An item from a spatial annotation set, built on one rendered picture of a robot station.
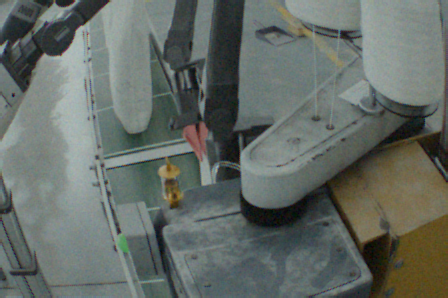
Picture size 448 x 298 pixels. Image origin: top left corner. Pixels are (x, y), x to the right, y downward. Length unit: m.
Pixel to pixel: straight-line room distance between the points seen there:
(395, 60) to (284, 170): 0.23
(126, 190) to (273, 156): 1.79
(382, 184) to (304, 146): 0.16
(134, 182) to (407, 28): 2.07
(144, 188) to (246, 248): 1.80
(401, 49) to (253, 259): 0.34
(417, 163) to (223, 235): 0.35
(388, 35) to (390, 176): 0.31
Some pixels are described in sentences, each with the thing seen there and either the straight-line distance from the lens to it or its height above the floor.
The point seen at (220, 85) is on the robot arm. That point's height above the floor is 1.35.
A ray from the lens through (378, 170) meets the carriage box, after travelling 0.98.
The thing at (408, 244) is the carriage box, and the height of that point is 1.31.
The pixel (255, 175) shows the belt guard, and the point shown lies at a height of 1.41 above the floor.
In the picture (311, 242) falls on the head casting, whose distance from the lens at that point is 0.84.
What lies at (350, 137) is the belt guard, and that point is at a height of 1.41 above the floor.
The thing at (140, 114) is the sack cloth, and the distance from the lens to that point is 2.96.
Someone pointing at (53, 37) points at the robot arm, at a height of 1.52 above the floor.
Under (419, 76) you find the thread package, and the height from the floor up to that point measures 1.58.
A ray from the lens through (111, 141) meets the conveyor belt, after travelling 2.94.
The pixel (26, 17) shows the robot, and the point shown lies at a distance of 1.30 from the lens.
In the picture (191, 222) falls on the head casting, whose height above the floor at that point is 1.33.
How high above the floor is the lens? 1.89
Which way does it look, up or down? 33 degrees down
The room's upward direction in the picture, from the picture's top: 4 degrees counter-clockwise
